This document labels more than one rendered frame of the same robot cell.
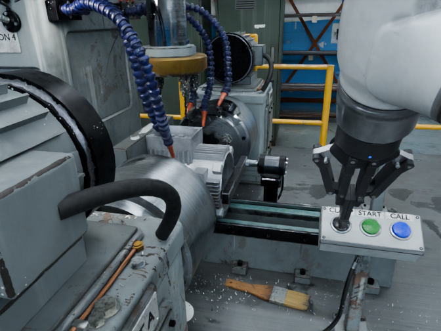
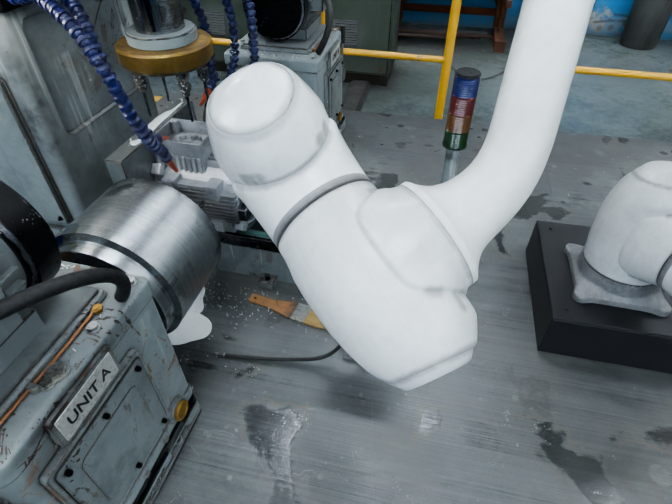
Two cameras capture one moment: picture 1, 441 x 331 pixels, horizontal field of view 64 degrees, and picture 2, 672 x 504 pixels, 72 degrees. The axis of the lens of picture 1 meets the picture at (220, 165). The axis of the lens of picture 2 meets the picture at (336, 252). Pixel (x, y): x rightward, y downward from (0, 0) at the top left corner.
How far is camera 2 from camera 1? 0.31 m
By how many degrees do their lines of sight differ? 19
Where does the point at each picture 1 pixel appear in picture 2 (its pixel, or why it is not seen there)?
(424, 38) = (254, 205)
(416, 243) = not seen: hidden behind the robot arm
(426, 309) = not seen: hidden behind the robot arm
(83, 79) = (59, 72)
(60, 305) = (15, 372)
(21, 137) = not seen: outside the picture
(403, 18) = (240, 184)
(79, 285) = (34, 353)
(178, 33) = (166, 16)
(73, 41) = (35, 26)
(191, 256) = (177, 296)
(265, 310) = (283, 329)
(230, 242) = (256, 255)
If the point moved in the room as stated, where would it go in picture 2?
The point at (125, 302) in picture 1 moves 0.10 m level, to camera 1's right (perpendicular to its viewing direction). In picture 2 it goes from (74, 366) to (158, 366)
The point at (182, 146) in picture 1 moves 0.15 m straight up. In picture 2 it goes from (191, 152) to (175, 83)
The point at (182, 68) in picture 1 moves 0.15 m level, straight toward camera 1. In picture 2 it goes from (175, 67) to (159, 102)
